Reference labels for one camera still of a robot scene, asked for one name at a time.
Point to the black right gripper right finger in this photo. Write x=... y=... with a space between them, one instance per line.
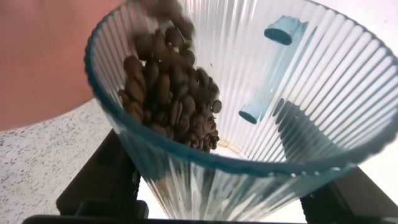
x=351 y=199

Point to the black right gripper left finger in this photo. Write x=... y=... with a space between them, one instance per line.
x=102 y=183

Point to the brown food pellets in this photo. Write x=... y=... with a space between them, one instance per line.
x=164 y=93

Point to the translucent blue ribbed cup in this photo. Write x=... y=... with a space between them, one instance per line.
x=314 y=74

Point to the pink plastic bowl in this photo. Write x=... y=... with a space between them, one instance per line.
x=40 y=62

